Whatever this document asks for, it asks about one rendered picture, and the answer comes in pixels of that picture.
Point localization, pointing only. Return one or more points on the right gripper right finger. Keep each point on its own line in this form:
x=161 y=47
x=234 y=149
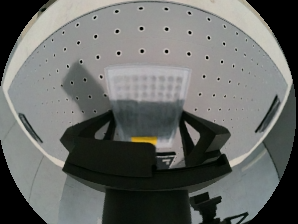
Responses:
x=213 y=137

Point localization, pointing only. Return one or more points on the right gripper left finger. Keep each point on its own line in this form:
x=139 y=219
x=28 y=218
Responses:
x=88 y=127

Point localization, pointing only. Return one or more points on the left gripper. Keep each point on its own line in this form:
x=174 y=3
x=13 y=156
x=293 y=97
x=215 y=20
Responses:
x=227 y=219

